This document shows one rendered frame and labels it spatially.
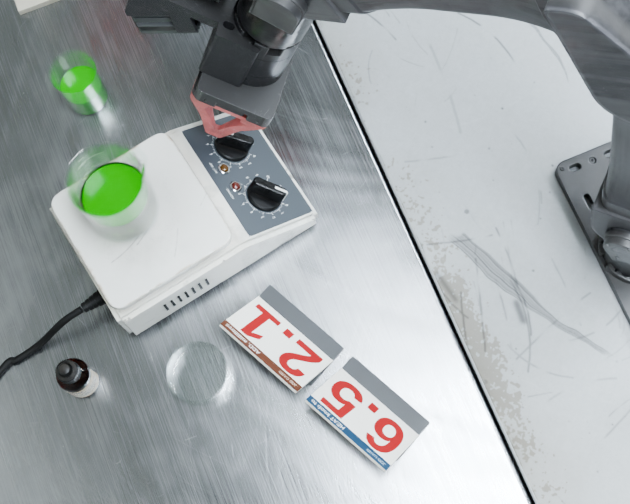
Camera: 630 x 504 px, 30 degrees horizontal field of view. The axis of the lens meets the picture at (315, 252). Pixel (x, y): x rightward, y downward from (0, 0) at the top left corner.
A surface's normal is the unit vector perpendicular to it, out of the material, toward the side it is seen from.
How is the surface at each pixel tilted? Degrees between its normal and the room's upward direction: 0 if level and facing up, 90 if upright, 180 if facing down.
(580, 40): 90
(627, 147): 90
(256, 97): 24
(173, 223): 0
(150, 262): 0
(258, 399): 0
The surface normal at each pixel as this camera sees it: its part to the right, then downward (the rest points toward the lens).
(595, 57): -0.41, 0.88
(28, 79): -0.05, -0.26
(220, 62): -0.23, 0.84
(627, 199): -0.49, 0.77
